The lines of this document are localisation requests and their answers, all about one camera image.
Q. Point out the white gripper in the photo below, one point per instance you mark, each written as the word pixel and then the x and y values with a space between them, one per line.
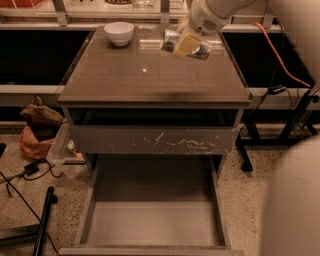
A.
pixel 204 20

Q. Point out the open grey middle drawer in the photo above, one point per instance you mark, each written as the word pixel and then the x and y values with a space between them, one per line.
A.
pixel 144 206

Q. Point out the black adapter on rail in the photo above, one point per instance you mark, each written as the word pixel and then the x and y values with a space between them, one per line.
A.
pixel 274 90

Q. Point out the grey drawer cabinet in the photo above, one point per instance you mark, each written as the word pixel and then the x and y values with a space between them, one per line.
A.
pixel 141 100

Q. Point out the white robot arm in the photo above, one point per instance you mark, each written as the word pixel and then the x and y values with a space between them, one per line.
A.
pixel 291 219

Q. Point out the white ceramic bowl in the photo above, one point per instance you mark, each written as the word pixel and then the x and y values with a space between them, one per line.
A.
pixel 119 33

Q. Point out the black table frame right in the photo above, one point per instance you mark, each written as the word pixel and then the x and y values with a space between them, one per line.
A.
pixel 298 126

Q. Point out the black power adapter on floor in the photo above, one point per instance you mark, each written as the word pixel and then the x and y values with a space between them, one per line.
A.
pixel 31 168

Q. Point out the clear plastic container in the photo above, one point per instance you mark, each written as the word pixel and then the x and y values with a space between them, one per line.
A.
pixel 62 155

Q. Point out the brown orange cloth bag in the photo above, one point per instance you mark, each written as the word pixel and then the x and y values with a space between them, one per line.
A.
pixel 42 126

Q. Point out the black stand leg left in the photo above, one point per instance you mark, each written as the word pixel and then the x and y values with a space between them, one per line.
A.
pixel 34 232

